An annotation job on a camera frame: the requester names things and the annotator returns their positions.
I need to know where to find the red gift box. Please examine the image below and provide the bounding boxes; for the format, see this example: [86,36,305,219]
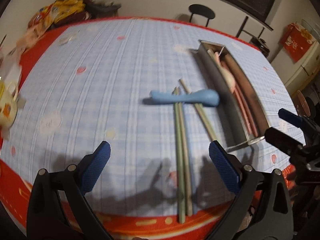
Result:
[279,22,316,63]

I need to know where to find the green chopstick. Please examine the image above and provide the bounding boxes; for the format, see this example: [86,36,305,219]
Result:
[174,102,186,224]

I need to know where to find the pink chopstick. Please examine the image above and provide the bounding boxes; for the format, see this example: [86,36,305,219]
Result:
[233,83,258,137]
[221,61,255,135]

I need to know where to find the yellow snack bags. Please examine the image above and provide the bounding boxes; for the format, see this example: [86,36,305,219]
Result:
[51,0,86,25]

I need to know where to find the plaid blue tablecloth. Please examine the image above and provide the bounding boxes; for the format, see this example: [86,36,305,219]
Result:
[1,19,304,216]

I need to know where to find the stainless steel utensil tray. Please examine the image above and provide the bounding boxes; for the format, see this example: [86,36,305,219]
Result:
[193,40,270,152]

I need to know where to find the blue plastic spoon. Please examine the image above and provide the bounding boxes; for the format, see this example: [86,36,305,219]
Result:
[150,89,220,107]

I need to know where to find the yellow floral mug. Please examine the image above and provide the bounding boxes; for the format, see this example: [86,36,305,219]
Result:
[1,81,18,128]

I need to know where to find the black round chair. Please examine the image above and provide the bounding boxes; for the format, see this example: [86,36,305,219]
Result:
[188,4,216,27]

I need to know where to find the beige plastic spoon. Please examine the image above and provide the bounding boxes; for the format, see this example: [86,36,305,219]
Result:
[207,49,236,93]

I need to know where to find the orange snack packet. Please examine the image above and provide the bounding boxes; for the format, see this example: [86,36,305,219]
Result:
[28,4,53,29]

